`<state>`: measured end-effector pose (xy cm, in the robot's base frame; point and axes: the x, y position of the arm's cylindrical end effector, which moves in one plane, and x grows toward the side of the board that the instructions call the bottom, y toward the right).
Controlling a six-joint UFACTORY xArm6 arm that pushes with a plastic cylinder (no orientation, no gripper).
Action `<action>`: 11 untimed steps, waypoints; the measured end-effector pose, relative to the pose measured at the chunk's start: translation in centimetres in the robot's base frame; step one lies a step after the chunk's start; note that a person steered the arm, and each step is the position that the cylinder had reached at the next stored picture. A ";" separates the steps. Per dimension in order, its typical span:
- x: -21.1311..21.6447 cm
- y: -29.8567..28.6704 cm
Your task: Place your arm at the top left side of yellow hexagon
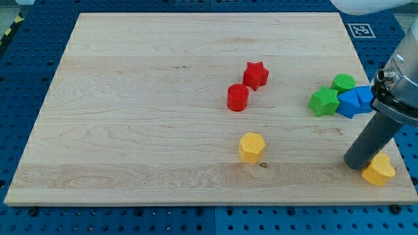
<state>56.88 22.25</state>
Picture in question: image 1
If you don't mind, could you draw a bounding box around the red cylinder block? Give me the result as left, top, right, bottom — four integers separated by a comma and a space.
227, 84, 249, 112

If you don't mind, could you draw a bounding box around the blue cube block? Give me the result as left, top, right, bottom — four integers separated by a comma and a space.
336, 89, 360, 119

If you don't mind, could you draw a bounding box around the red star block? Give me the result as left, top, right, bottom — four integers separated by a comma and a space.
242, 61, 269, 91

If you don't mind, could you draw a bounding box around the white fiducial marker tag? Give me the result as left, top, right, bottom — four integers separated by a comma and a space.
348, 23, 376, 39

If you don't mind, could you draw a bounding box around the green star block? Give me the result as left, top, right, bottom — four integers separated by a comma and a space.
308, 86, 340, 117

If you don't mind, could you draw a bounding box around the green cylinder block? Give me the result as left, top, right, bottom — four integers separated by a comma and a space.
330, 74, 356, 94

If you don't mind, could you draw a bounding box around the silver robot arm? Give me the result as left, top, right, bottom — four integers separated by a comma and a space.
331, 0, 417, 126

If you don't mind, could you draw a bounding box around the yellow heart block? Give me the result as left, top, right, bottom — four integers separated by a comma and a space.
361, 152, 396, 187

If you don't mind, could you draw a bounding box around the wooden board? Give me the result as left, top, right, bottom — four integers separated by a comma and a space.
5, 12, 417, 206

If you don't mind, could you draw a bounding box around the yellow hexagon block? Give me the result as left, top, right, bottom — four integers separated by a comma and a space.
238, 133, 266, 163

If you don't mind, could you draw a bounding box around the blue pentagon block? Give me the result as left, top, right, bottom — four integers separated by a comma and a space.
355, 86, 374, 114

